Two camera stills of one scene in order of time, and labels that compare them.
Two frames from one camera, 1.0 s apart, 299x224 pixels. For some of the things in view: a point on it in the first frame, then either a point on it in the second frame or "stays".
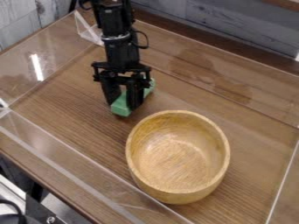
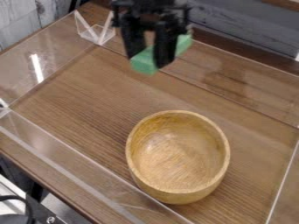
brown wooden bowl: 177,155 stays
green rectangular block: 118,107 -> 142,60
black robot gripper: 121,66 -> 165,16
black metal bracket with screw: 37,211 stays
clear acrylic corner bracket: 88,32 stays
